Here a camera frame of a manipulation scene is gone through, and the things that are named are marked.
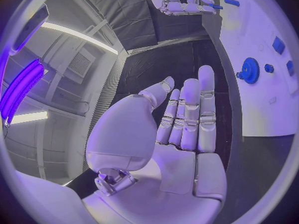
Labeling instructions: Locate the glowing light bar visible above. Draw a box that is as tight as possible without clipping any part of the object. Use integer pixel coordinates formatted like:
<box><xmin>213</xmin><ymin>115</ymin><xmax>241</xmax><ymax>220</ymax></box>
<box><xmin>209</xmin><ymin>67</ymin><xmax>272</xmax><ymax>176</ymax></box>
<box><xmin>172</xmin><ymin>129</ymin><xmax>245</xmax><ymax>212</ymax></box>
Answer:
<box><xmin>0</xmin><ymin>58</ymin><xmax>45</xmax><ymax>120</ymax></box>

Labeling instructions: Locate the blue square block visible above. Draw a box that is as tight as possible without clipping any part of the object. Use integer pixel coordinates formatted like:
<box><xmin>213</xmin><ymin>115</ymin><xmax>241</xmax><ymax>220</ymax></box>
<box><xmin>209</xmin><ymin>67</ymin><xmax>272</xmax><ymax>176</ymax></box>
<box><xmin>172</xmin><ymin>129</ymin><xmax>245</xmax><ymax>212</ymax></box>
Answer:
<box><xmin>272</xmin><ymin>36</ymin><xmax>286</xmax><ymax>55</ymax></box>

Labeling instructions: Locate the blue gear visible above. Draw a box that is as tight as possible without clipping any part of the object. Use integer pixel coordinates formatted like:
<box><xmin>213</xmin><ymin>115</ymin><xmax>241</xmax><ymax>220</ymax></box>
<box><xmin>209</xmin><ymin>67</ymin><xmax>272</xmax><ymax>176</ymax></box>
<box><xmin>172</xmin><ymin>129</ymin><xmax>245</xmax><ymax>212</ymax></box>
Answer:
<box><xmin>241</xmin><ymin>57</ymin><xmax>261</xmax><ymax>85</ymax></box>

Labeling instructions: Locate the white task board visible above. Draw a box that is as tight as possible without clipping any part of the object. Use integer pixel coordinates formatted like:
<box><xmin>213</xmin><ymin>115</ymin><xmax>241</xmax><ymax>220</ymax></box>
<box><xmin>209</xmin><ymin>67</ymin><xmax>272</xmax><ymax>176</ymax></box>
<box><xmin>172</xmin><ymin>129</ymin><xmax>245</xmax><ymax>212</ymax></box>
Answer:
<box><xmin>215</xmin><ymin>0</ymin><xmax>299</xmax><ymax>137</ymax></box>

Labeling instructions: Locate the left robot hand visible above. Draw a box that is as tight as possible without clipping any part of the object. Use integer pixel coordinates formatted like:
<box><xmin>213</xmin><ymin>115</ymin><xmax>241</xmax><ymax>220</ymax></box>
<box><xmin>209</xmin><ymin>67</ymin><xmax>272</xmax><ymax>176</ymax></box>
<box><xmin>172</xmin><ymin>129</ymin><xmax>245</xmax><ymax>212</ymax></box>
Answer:
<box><xmin>81</xmin><ymin>65</ymin><xmax>228</xmax><ymax>224</ymax></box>

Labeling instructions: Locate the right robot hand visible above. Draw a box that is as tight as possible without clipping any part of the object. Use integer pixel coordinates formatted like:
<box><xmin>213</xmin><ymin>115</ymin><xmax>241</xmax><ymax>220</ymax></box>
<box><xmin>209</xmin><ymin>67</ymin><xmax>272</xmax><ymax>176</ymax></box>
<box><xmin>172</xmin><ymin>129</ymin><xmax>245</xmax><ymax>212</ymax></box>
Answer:
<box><xmin>141</xmin><ymin>0</ymin><xmax>218</xmax><ymax>16</ymax></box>

